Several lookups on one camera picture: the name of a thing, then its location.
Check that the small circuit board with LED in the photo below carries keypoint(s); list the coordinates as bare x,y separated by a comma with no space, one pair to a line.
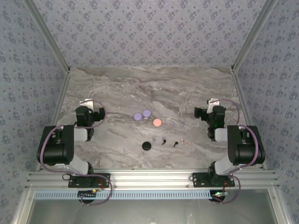
219,194
87,193

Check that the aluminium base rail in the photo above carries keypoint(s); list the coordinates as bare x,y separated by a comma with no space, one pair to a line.
149,178

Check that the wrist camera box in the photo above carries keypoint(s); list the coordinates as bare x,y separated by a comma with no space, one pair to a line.
212,103
87,103

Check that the aluminium frame post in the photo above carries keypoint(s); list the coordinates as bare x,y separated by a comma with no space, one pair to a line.
51,39
252,35

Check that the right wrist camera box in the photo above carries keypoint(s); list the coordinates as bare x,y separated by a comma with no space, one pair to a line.
212,103

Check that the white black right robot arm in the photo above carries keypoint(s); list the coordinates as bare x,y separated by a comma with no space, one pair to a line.
245,147

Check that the black earbud charging case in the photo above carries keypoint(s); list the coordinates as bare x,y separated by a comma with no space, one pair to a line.
146,146

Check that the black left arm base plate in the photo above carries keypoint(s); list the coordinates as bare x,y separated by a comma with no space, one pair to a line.
105,178

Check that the grey metal sheet panel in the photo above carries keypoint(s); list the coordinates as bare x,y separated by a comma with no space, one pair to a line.
149,212

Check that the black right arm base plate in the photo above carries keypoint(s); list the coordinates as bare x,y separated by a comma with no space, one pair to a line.
198,180

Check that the aluminium table side rail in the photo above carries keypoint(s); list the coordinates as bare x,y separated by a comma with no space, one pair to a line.
60,93
241,93

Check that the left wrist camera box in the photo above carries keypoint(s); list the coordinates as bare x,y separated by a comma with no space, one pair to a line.
87,103

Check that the purple earbud charging case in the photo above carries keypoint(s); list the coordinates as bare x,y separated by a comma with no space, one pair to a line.
137,116

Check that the pink earbud charging case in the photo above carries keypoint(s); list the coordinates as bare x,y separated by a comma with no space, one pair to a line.
157,123

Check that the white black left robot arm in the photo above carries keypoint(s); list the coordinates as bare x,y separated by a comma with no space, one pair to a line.
56,144

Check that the aluminium lower frame leg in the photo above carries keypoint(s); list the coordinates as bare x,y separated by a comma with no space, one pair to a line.
22,207
279,210

